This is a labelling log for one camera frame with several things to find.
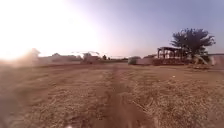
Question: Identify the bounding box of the pale boundary wall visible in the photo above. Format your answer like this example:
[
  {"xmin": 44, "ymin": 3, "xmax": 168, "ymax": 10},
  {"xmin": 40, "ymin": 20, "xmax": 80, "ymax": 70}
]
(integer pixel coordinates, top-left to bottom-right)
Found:
[{"xmin": 207, "ymin": 53, "xmax": 224, "ymax": 68}]

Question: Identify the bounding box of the dry straw-covered field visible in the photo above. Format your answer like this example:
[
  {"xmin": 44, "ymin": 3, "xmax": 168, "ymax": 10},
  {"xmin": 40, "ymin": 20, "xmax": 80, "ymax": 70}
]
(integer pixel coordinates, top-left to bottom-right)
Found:
[{"xmin": 0, "ymin": 62, "xmax": 224, "ymax": 128}]

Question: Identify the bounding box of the large dark tree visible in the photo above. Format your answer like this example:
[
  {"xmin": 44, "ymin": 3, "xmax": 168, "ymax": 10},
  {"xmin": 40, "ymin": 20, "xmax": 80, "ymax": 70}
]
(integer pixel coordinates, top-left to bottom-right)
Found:
[{"xmin": 170, "ymin": 27, "xmax": 217, "ymax": 64}]

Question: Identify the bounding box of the low distant building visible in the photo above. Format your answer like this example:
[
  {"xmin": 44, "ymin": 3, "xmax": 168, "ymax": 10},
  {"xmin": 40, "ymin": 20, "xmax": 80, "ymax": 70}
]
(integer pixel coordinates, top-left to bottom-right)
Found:
[{"xmin": 37, "ymin": 52, "xmax": 83, "ymax": 66}]

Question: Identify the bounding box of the brown dirt track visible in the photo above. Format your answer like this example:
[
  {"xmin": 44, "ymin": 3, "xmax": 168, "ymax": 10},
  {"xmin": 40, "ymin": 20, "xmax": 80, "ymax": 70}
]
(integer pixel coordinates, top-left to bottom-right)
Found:
[{"xmin": 89, "ymin": 63, "xmax": 158, "ymax": 128}]

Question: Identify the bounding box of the open wooden shelter frame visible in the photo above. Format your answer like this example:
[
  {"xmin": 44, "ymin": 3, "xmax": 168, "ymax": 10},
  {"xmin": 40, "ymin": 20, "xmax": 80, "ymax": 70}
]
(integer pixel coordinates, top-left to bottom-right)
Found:
[{"xmin": 156, "ymin": 46, "xmax": 188, "ymax": 66}]

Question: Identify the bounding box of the small distant building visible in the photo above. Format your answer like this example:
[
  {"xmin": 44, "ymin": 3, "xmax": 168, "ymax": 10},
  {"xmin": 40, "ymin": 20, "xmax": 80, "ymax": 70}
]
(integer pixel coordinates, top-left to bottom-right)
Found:
[{"xmin": 82, "ymin": 52, "xmax": 101, "ymax": 65}]

